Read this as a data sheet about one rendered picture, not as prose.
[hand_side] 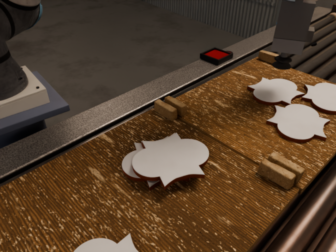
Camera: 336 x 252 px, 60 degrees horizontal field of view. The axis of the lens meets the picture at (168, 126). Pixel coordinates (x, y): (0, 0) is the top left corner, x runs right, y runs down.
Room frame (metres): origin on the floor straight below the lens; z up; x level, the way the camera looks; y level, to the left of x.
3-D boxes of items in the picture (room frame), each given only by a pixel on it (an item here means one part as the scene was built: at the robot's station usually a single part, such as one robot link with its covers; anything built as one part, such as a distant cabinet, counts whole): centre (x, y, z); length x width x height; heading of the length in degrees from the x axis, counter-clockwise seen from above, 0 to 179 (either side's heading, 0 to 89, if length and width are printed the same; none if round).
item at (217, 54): (0.89, -0.16, 0.92); 0.06 x 0.06 x 0.01; 45
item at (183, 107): (0.55, -0.02, 0.95); 0.06 x 0.02 x 0.03; 43
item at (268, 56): (0.82, -0.30, 0.95); 0.06 x 0.02 x 0.03; 43
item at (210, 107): (0.59, -0.25, 0.93); 0.41 x 0.35 x 0.02; 133
